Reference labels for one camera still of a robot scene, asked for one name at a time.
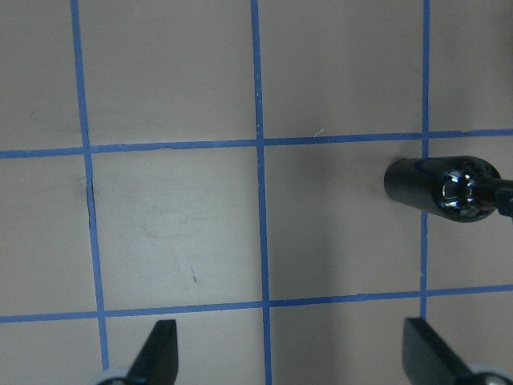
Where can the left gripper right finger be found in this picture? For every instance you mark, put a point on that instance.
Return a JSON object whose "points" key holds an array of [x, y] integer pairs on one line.
{"points": [[426, 357]]}

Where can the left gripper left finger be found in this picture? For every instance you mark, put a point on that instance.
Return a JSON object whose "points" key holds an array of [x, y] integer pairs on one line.
{"points": [[158, 359]]}

